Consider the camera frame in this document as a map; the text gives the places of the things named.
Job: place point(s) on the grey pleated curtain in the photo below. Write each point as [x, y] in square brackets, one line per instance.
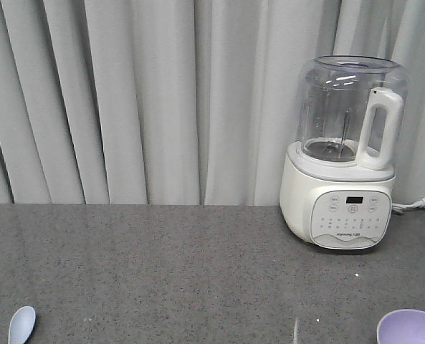
[181, 102]

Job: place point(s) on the purple plastic bowl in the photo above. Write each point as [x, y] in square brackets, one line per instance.
[401, 326]

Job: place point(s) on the light blue plastic spoon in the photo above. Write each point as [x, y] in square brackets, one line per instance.
[21, 325]

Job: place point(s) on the white blender with clear jug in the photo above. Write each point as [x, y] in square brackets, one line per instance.
[339, 170]

